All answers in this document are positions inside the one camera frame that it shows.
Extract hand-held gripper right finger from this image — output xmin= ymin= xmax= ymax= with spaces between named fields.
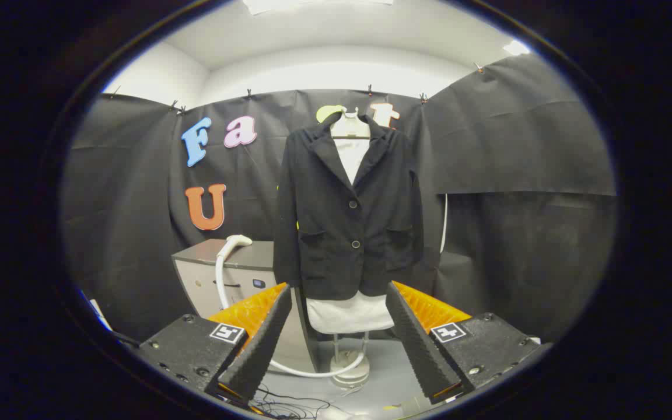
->
xmin=385 ymin=280 xmax=552 ymax=404

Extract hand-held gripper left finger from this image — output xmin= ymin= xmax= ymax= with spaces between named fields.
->
xmin=136 ymin=282 xmax=293 ymax=404

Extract white steamer hose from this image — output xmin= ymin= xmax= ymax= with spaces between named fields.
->
xmin=215 ymin=242 xmax=367 ymax=379

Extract black jacket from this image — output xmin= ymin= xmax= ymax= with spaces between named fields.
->
xmin=272 ymin=111 xmax=425 ymax=301

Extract mannequin stand base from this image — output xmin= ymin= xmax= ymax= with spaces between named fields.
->
xmin=330 ymin=332 xmax=370 ymax=390

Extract white mannequin torso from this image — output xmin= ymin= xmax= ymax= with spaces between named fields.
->
xmin=306 ymin=107 xmax=395 ymax=335

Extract grey cabinet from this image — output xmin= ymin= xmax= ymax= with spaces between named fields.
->
xmin=171 ymin=238 xmax=319 ymax=374

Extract white flat sheet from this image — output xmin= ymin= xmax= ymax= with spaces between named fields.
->
xmin=88 ymin=299 xmax=113 ymax=331

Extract black backdrop cloth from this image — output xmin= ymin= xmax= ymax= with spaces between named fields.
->
xmin=62 ymin=54 xmax=617 ymax=345

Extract black floor cables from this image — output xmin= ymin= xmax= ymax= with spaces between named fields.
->
xmin=248 ymin=385 xmax=337 ymax=419

